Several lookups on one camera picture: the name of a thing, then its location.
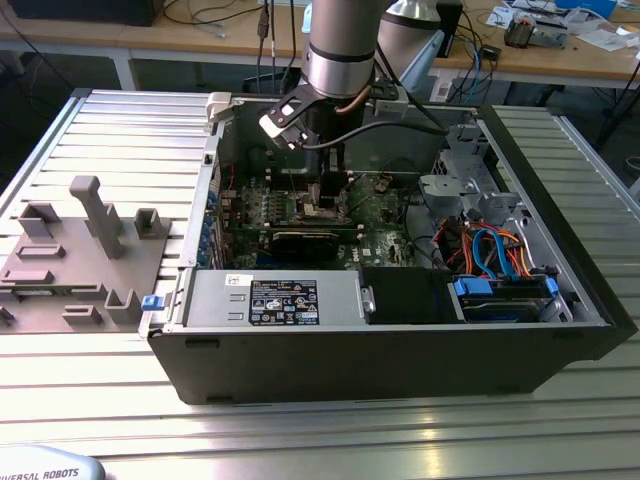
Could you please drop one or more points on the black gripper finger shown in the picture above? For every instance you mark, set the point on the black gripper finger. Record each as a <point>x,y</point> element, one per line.
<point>334,190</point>

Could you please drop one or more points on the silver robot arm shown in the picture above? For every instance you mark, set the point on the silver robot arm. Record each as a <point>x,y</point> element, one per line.
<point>340,55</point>

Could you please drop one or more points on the black drive bay cover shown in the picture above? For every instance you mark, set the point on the black drive bay cover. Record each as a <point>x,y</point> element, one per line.
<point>400,295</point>

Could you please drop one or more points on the black graphics card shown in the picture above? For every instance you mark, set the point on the black graphics card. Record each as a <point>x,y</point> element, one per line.
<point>305,245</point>

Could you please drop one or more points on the green motherboard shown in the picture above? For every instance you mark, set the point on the green motherboard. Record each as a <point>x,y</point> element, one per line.
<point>385,235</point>

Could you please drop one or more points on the silver metal drive cage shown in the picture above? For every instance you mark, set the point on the silver metal drive cage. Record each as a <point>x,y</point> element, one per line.
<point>440,187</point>

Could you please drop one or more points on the pale blue tilted panel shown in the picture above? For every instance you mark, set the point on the pale blue tilted panel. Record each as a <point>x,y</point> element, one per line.
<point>425,60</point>

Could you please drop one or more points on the beige case release latch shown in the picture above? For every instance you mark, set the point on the beige case release latch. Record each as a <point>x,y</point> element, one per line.
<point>218,105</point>

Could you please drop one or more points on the grey power supply unit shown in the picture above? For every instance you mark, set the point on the grey power supply unit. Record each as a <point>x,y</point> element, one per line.
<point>210,300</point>

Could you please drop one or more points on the black and grey PC case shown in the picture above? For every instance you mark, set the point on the black and grey PC case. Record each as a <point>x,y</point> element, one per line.
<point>350,365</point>

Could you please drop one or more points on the white printed leaflet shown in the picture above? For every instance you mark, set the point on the white printed leaflet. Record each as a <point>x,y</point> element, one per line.
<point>500,17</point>

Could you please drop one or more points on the hard disk in blue carrier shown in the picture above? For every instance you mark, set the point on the hard disk in blue carrier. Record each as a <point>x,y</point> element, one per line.
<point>500,305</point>

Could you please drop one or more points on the copper heatsink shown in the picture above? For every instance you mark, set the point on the copper heatsink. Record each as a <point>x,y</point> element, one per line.
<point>517,32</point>

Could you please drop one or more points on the blue plastic case latch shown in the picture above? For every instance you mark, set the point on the blue plastic case latch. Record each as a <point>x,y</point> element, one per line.
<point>152,303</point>

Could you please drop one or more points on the grey metal device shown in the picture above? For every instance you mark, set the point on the grey metal device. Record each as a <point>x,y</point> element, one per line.
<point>550,35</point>

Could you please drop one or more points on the grey parts rack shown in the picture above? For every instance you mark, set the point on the grey parts rack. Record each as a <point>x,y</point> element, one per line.
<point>75,250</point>

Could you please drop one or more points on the blue cardboard box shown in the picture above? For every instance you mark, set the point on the blue cardboard box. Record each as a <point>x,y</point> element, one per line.
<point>590,6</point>

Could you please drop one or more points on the large black box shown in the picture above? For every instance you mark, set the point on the large black box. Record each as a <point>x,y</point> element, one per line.
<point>75,12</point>

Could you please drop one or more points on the grey Universal Robots pendant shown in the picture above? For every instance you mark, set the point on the grey Universal Robots pendant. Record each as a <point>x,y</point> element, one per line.
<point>45,462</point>

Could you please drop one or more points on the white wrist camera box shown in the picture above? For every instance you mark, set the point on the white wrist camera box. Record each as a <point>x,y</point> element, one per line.
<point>282,127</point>
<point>391,107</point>

